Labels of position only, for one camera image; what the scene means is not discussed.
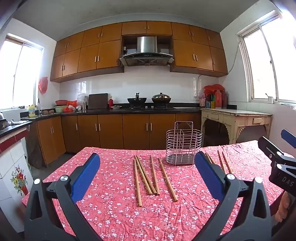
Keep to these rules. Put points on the sliding glass window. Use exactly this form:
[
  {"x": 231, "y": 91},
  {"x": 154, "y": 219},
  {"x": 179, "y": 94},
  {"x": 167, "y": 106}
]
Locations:
[
  {"x": 23, "y": 74},
  {"x": 266, "y": 64}
]

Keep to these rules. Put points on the white mug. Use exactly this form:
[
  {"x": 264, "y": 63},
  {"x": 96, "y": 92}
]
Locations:
[{"x": 270, "y": 99}]

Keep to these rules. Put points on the dark cooking pot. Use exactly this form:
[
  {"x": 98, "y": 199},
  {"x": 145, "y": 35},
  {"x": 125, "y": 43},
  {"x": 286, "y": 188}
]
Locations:
[{"x": 3, "y": 122}]

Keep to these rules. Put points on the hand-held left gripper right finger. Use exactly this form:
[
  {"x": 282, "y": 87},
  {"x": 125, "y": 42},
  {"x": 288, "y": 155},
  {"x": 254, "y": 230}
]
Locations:
[{"x": 208, "y": 176}]

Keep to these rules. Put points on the dark pot with lid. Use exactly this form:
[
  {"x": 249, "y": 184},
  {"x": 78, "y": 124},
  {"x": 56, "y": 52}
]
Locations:
[{"x": 161, "y": 98}]

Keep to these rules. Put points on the red plastic bag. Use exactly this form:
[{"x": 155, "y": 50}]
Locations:
[
  {"x": 71, "y": 106},
  {"x": 214, "y": 88},
  {"x": 43, "y": 85}
]

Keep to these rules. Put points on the black kitchen countertop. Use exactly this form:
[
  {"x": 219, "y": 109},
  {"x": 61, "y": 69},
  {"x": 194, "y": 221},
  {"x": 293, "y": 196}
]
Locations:
[{"x": 97, "y": 110}]

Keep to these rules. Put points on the green basin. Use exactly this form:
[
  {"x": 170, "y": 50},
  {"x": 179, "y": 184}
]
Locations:
[{"x": 59, "y": 109}]

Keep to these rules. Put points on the wooden base cabinets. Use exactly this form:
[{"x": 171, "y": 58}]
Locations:
[{"x": 111, "y": 132}]

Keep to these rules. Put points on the cream wooden side table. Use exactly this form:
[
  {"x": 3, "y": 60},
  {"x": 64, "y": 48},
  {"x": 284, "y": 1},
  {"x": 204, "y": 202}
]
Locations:
[{"x": 235, "y": 114}]

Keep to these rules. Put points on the red floral tablecloth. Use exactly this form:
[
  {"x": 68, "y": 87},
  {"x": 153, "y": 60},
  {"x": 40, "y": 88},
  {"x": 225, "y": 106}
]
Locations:
[{"x": 115, "y": 208}]

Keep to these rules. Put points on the small red bottle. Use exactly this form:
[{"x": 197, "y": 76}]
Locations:
[{"x": 111, "y": 102}]

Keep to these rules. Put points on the steel range hood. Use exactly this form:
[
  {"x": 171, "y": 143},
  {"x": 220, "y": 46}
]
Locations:
[{"x": 146, "y": 45}]

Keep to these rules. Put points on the pink labelled jar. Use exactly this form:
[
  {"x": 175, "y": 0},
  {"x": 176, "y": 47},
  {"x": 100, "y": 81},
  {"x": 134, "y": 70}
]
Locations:
[{"x": 202, "y": 102}]

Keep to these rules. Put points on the small plate with food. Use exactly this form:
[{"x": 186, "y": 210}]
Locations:
[{"x": 116, "y": 107}]

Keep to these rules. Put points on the metal faucet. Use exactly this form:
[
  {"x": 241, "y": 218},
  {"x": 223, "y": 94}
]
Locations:
[{"x": 38, "y": 104}]

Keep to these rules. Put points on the steel cup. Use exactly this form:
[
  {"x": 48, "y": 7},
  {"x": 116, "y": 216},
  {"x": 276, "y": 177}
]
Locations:
[{"x": 84, "y": 105}]

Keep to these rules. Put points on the grey rag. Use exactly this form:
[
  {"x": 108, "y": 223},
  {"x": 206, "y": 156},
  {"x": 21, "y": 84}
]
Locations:
[{"x": 18, "y": 122}]

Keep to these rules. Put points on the dark red bottle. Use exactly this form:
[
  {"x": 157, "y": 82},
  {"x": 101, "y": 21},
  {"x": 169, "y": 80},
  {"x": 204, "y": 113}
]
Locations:
[{"x": 224, "y": 100}]

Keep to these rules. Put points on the dark cutting board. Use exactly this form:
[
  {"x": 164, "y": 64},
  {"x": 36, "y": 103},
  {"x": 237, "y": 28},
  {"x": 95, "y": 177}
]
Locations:
[{"x": 98, "y": 101}]

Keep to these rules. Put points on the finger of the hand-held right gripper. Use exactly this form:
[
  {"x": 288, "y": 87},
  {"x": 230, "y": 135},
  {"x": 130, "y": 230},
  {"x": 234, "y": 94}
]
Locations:
[
  {"x": 268, "y": 144},
  {"x": 289, "y": 138}
]

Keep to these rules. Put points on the black gas stove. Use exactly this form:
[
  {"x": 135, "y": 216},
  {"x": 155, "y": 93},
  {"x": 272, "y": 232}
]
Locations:
[{"x": 150, "y": 108}]

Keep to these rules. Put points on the white plastic bag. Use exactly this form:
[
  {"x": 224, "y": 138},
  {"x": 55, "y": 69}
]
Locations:
[{"x": 81, "y": 97}]

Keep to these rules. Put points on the red basin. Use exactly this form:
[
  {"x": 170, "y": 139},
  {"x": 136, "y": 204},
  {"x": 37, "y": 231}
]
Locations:
[{"x": 61, "y": 102}]

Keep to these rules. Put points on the person's right hand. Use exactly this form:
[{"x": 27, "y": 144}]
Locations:
[{"x": 284, "y": 206}]

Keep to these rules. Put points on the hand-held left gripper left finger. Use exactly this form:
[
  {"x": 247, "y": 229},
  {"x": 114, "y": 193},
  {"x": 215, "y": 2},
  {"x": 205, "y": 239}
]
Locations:
[{"x": 86, "y": 176}]

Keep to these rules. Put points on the dark sack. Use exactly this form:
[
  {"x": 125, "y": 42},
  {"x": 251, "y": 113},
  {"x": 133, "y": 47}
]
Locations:
[{"x": 34, "y": 153}]

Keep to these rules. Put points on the wooden wall cabinets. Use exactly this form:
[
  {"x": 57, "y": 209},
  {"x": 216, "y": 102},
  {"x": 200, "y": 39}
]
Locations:
[{"x": 87, "y": 55}]

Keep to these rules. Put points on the black wok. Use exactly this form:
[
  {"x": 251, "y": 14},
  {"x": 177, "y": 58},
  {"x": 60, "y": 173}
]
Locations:
[{"x": 137, "y": 100}]

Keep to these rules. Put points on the yellow detergent bottle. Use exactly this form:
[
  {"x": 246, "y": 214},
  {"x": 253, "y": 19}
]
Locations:
[{"x": 32, "y": 111}]

